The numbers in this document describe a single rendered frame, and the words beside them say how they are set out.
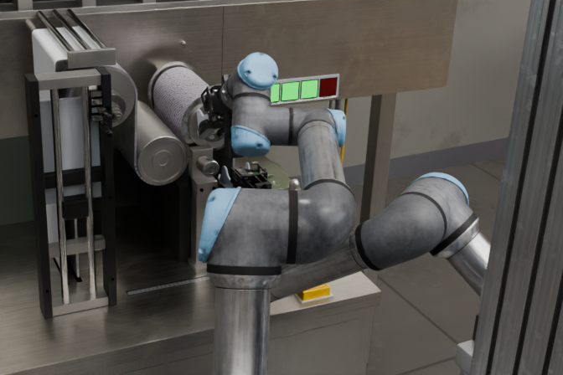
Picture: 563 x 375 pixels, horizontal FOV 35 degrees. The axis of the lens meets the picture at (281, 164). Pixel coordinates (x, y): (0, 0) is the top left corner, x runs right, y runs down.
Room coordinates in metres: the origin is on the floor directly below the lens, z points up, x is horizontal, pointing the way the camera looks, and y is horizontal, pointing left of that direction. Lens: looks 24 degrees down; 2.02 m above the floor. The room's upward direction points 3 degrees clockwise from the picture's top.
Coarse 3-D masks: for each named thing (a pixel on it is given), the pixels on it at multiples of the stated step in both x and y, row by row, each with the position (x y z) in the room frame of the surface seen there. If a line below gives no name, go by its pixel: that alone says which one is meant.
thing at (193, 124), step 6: (198, 108) 1.92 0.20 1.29; (192, 114) 1.92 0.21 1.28; (192, 120) 1.91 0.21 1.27; (192, 126) 1.91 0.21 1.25; (192, 132) 1.91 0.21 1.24; (192, 138) 1.91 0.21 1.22; (198, 138) 1.92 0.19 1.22; (222, 138) 1.94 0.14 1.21; (198, 144) 1.92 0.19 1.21; (204, 144) 1.92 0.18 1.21; (210, 144) 1.93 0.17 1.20; (216, 144) 1.94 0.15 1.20; (222, 144) 1.94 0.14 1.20
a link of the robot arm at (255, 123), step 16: (240, 96) 1.65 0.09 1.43; (256, 96) 1.64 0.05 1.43; (240, 112) 1.62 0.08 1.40; (256, 112) 1.62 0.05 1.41; (272, 112) 1.62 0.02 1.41; (288, 112) 1.63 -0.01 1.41; (240, 128) 1.60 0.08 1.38; (256, 128) 1.60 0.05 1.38; (272, 128) 1.60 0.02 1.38; (288, 128) 1.60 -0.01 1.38; (240, 144) 1.58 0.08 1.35; (256, 144) 1.58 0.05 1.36; (272, 144) 1.61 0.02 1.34
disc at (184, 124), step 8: (200, 96) 1.93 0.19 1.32; (192, 104) 1.92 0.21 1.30; (200, 104) 1.93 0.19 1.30; (184, 112) 1.92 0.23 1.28; (192, 112) 1.92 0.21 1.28; (184, 120) 1.91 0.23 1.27; (184, 128) 1.91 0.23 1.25; (184, 136) 1.91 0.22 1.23; (192, 144) 1.92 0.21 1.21; (224, 144) 1.96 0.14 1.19
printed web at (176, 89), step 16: (160, 80) 2.12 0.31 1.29; (176, 80) 2.07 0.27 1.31; (192, 80) 2.06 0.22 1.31; (64, 96) 1.84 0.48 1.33; (160, 96) 2.08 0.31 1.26; (176, 96) 2.01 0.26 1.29; (192, 96) 1.97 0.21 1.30; (160, 112) 2.09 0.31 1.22; (176, 112) 1.98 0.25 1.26; (112, 128) 2.03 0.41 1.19; (128, 128) 1.91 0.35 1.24; (176, 128) 1.98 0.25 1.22; (128, 144) 1.91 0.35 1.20; (128, 160) 1.91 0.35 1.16
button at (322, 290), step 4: (324, 284) 1.80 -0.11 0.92; (312, 288) 1.78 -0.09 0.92; (316, 288) 1.78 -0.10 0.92; (320, 288) 1.78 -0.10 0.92; (324, 288) 1.78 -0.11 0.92; (328, 288) 1.79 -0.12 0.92; (300, 292) 1.77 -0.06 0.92; (304, 292) 1.76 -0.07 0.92; (308, 292) 1.76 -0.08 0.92; (312, 292) 1.77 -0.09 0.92; (316, 292) 1.77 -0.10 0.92; (320, 292) 1.78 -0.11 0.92; (324, 292) 1.78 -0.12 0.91; (328, 292) 1.79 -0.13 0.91; (300, 296) 1.77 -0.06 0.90; (304, 296) 1.76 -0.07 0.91; (308, 296) 1.76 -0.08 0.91; (312, 296) 1.77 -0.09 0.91; (316, 296) 1.77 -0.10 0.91; (320, 296) 1.78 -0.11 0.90; (304, 300) 1.76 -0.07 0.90
